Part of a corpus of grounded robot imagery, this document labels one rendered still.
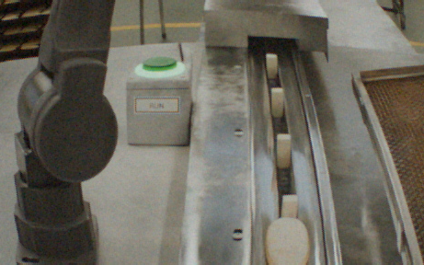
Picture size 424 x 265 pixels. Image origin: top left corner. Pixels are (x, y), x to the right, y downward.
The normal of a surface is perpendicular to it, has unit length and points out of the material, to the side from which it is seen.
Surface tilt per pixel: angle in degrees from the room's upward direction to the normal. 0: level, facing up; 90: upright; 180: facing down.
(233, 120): 0
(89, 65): 90
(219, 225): 0
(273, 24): 90
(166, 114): 90
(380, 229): 0
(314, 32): 90
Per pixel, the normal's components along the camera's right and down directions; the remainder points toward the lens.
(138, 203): 0.00, -0.93
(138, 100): -0.03, 0.37
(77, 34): 0.40, 0.14
